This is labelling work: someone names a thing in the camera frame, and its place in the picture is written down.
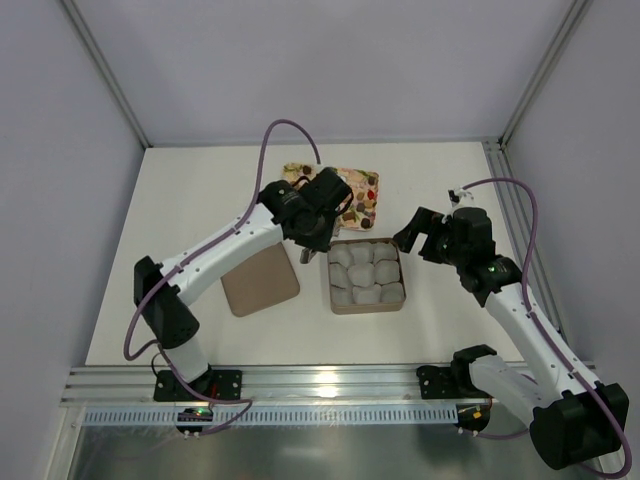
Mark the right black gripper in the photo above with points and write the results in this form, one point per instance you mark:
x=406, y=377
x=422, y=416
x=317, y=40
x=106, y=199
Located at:
x=431, y=236

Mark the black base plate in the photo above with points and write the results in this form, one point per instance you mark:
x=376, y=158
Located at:
x=446, y=383
x=218, y=384

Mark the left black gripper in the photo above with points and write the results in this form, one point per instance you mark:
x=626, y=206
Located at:
x=314, y=242

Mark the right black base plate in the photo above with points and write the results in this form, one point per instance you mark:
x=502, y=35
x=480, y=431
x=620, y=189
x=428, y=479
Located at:
x=446, y=383

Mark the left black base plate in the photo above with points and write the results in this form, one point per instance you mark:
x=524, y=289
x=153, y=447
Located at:
x=218, y=384

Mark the floral pattern tray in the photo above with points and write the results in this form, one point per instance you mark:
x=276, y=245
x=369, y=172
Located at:
x=361, y=215

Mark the aluminium rail frame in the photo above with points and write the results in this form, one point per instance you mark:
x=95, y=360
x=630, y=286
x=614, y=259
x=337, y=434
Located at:
x=285, y=384

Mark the tan square tin box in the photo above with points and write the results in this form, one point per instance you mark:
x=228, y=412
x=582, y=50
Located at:
x=365, y=277

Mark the tan square tin lid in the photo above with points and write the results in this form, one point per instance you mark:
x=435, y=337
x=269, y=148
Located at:
x=262, y=281

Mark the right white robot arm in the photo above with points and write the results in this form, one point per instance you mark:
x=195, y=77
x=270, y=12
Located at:
x=571, y=416

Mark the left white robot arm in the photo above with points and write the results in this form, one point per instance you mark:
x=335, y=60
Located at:
x=164, y=291

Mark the slotted grey cable duct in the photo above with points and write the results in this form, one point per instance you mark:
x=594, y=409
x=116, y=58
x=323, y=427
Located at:
x=272, y=415

